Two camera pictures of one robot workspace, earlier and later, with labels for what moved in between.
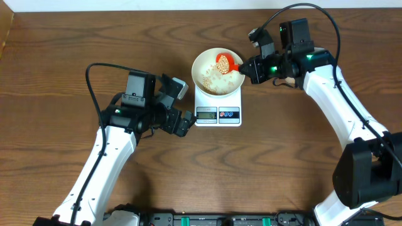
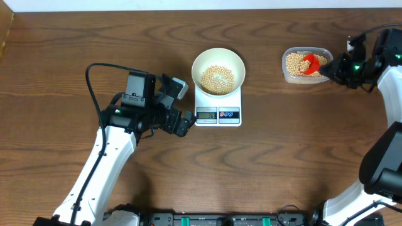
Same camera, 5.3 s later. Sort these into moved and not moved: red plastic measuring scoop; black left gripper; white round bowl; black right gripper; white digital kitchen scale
Moved: black right gripper; red plastic measuring scoop
Not moved: white round bowl; black left gripper; white digital kitchen scale
